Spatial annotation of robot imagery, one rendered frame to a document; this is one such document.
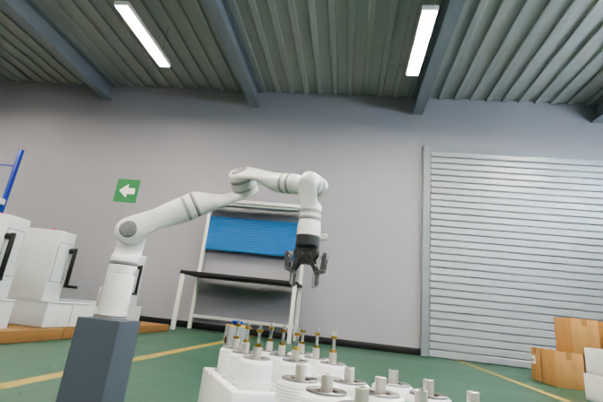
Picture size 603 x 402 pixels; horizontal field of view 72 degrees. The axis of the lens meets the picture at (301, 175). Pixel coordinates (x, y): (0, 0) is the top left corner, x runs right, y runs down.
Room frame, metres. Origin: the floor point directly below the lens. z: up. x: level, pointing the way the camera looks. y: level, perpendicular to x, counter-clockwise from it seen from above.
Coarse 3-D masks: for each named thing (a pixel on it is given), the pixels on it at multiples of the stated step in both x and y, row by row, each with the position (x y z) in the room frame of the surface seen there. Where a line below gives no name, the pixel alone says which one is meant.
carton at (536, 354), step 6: (534, 348) 4.39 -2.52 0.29; (546, 348) 4.46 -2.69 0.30; (534, 354) 4.41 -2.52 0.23; (540, 354) 4.27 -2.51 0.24; (534, 360) 4.41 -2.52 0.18; (540, 360) 4.27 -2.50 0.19; (534, 366) 4.43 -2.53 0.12; (540, 366) 4.27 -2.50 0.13; (534, 372) 4.43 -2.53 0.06; (540, 372) 4.28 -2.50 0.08; (534, 378) 4.44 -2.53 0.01; (540, 378) 4.29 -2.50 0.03
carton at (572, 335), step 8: (560, 320) 4.07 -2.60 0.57; (568, 320) 3.93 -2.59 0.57; (576, 320) 3.89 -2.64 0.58; (584, 320) 3.88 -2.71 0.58; (592, 320) 3.88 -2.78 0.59; (560, 328) 4.09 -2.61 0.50; (568, 328) 3.94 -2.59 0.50; (576, 328) 3.89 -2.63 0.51; (584, 328) 3.89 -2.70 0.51; (592, 328) 3.88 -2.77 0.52; (560, 336) 4.10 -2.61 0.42; (568, 336) 3.96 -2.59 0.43; (576, 336) 3.89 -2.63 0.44; (584, 336) 3.89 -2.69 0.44; (592, 336) 3.88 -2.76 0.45; (560, 344) 4.11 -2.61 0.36; (568, 344) 3.97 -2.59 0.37; (576, 344) 3.89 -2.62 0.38; (584, 344) 3.89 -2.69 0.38; (592, 344) 3.88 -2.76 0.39; (576, 352) 3.89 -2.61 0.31
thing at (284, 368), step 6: (282, 360) 1.27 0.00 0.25; (282, 366) 1.25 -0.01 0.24; (288, 366) 1.24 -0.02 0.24; (294, 366) 1.23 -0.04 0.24; (306, 366) 1.25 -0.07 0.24; (282, 372) 1.25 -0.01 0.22; (288, 372) 1.24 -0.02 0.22; (294, 372) 1.24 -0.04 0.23; (306, 372) 1.25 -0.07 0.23; (276, 378) 1.28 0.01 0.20
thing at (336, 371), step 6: (318, 366) 1.30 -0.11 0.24; (324, 366) 1.29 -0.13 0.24; (330, 366) 1.28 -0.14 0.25; (336, 366) 1.28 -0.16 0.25; (342, 366) 1.29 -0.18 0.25; (318, 372) 1.30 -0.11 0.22; (324, 372) 1.29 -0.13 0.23; (330, 372) 1.28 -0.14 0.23; (336, 372) 1.28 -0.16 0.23; (342, 372) 1.29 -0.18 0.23; (318, 378) 1.30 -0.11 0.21
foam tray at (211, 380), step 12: (204, 372) 1.48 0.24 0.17; (216, 372) 1.41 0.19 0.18; (204, 384) 1.45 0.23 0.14; (216, 384) 1.30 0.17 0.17; (228, 384) 1.24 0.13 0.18; (204, 396) 1.43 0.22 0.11; (216, 396) 1.28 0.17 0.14; (228, 396) 1.17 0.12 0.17; (240, 396) 1.15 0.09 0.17; (252, 396) 1.16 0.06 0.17; (264, 396) 1.17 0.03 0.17
